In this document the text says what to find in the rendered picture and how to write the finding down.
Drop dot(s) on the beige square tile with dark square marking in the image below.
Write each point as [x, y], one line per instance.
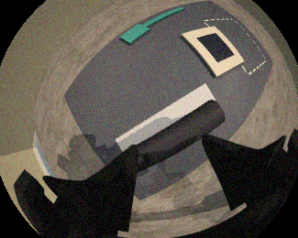
[214, 48]

